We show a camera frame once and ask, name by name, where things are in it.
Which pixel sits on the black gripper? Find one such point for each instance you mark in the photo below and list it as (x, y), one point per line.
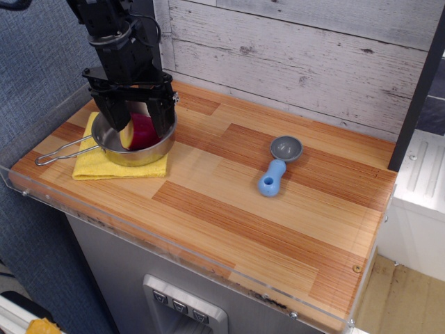
(125, 64)

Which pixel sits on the blue and grey spoon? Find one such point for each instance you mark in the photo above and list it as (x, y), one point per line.
(284, 150)

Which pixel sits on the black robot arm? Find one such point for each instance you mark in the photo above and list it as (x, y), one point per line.
(126, 40)

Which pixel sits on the red and yellow toy fruit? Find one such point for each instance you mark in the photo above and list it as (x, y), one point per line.
(139, 133)

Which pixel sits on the stainless steel pot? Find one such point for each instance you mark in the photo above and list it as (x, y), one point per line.
(106, 138)

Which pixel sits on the yellow cloth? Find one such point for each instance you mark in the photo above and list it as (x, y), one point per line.
(93, 165)

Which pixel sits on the silver toy cabinet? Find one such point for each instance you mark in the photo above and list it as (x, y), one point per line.
(146, 292)

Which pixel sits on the clear acrylic edge guard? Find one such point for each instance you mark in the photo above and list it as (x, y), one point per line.
(244, 241)

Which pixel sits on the white ribbed block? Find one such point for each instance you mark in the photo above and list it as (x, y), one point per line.
(412, 233)

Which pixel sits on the black vertical post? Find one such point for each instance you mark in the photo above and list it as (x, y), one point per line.
(423, 86)

